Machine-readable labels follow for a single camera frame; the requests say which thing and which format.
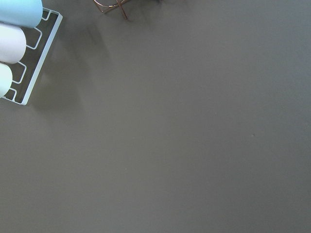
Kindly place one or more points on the white cup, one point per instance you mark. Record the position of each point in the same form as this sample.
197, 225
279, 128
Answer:
6, 78

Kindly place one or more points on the light pink cup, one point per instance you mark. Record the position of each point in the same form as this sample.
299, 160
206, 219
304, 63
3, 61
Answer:
12, 43

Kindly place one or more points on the light blue cup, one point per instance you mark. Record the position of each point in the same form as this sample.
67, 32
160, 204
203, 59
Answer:
24, 13

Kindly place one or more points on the copper wire bottle rack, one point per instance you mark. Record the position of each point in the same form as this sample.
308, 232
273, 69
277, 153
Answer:
107, 8

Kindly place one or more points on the white wire cup rack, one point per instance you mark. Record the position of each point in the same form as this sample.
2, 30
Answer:
27, 70

